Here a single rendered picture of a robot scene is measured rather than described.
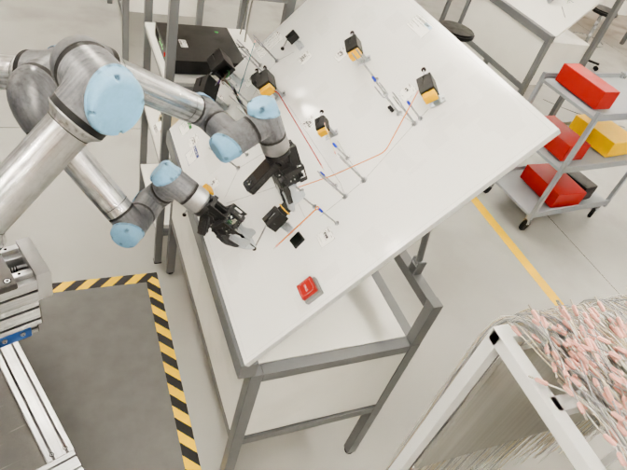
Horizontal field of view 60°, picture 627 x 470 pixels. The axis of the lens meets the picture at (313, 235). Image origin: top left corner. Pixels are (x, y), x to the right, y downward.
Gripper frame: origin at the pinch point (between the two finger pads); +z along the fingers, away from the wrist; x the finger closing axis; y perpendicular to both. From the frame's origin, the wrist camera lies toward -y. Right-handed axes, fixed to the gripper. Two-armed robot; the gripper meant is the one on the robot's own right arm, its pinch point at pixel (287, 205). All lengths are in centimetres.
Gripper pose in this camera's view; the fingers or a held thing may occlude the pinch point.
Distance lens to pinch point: 159.8
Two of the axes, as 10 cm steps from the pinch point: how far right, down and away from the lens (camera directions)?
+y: 8.6, -4.7, 1.8
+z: 2.0, 6.6, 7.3
